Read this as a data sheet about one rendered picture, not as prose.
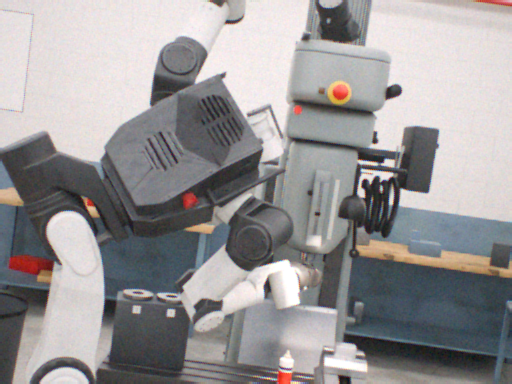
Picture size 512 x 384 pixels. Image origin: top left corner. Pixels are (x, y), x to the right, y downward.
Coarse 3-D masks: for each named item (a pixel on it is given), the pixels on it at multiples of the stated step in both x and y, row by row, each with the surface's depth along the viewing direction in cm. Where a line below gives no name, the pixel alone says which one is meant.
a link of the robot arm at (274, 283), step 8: (280, 272) 192; (288, 272) 193; (296, 272) 199; (272, 280) 193; (280, 280) 192; (288, 280) 192; (296, 280) 197; (304, 280) 200; (264, 288) 193; (272, 288) 193; (280, 288) 192; (288, 288) 192; (296, 288) 195; (280, 296) 192; (288, 296) 192; (296, 296) 193; (280, 304) 192; (288, 304) 192; (296, 304) 193
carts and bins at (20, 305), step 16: (0, 304) 380; (16, 304) 376; (0, 320) 343; (16, 320) 351; (0, 336) 344; (16, 336) 355; (0, 352) 347; (16, 352) 359; (0, 368) 349; (496, 368) 453
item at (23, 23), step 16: (0, 16) 628; (16, 16) 627; (32, 16) 627; (0, 32) 629; (16, 32) 629; (32, 32) 628; (0, 48) 630; (16, 48) 630; (0, 64) 631; (16, 64) 631; (0, 80) 632; (16, 80) 632; (0, 96) 633; (16, 96) 633
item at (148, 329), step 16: (128, 304) 213; (144, 304) 214; (160, 304) 215; (176, 304) 217; (128, 320) 214; (144, 320) 214; (160, 320) 215; (176, 320) 216; (112, 336) 214; (128, 336) 214; (144, 336) 215; (160, 336) 216; (176, 336) 216; (112, 352) 214; (128, 352) 215; (144, 352) 215; (160, 352) 216; (176, 352) 217
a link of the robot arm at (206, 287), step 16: (224, 256) 167; (192, 272) 175; (208, 272) 169; (224, 272) 167; (240, 272) 167; (192, 288) 172; (208, 288) 170; (224, 288) 170; (192, 304) 172; (208, 304) 171; (192, 320) 175; (208, 320) 175
